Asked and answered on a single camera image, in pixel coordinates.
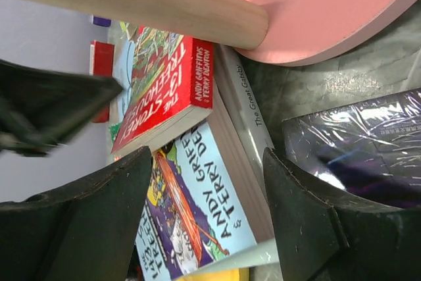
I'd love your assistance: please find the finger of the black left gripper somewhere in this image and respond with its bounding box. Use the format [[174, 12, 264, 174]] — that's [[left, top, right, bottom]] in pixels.
[[1, 61, 122, 157]]

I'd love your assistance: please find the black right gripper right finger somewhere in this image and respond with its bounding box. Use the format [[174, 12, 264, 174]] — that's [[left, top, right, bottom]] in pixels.
[[262, 148, 420, 280]]

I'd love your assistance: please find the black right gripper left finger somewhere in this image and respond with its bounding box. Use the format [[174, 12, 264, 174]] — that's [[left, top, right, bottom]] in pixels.
[[1, 147, 152, 280]]

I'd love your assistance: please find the red 13-Storey Treehouse book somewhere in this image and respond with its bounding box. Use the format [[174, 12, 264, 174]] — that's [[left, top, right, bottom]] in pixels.
[[111, 26, 214, 160]]

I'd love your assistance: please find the green 104-Storey Treehouse book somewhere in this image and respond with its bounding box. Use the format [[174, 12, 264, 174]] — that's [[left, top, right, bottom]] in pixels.
[[109, 122, 122, 144]]

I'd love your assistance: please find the red rectangular box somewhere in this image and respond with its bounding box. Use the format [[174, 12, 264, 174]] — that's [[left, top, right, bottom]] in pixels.
[[89, 39, 115, 124]]

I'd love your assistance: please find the light blue cat booklet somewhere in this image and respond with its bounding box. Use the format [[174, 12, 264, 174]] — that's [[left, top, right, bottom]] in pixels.
[[113, 40, 136, 117]]

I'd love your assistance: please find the yellow file folder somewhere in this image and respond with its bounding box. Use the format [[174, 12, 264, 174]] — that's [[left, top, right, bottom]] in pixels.
[[178, 268, 249, 281]]

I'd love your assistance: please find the purple shrink-wrapped Robinson Crusoe book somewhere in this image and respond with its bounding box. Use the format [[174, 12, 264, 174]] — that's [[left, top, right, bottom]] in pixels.
[[282, 89, 420, 209]]

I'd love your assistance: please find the purple white toothpaste box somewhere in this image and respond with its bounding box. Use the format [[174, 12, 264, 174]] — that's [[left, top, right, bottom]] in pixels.
[[91, 15, 112, 28]]

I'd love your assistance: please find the blue 143-Storey Treehouse book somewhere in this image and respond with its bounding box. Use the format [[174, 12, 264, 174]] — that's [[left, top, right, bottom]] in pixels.
[[136, 119, 274, 280]]

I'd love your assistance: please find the grey Great Gatsby book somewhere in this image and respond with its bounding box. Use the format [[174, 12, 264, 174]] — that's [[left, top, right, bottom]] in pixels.
[[215, 44, 279, 267]]

